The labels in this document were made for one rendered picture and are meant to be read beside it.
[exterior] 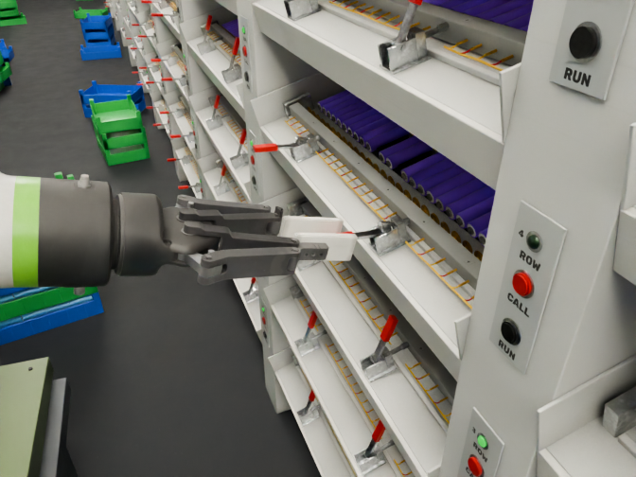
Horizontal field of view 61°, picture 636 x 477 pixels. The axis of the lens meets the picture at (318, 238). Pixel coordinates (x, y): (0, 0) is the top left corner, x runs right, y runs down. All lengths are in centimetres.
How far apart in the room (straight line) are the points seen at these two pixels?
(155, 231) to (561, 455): 36
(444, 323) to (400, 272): 9
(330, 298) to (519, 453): 46
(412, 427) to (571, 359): 33
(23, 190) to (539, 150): 38
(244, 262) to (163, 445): 96
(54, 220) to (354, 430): 62
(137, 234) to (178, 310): 128
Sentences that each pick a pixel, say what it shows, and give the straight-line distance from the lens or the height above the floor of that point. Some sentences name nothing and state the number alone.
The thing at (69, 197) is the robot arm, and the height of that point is 89.
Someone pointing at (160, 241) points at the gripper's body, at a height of 84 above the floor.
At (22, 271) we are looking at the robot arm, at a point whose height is 85.
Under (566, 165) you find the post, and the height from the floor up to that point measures 96.
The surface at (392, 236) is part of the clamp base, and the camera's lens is 60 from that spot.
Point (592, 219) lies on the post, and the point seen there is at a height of 94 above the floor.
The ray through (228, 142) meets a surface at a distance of 142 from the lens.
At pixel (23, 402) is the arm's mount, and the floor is 32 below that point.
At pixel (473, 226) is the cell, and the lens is 59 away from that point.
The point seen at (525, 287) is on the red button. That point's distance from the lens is 38.
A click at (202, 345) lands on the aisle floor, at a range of 161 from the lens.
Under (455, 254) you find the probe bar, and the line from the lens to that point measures 55.
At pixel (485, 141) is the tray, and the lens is 40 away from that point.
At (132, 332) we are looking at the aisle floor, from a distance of 171.
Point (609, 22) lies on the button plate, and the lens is 32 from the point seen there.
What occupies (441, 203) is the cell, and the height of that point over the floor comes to 79.
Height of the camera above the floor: 109
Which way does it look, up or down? 33 degrees down
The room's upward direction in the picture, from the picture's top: straight up
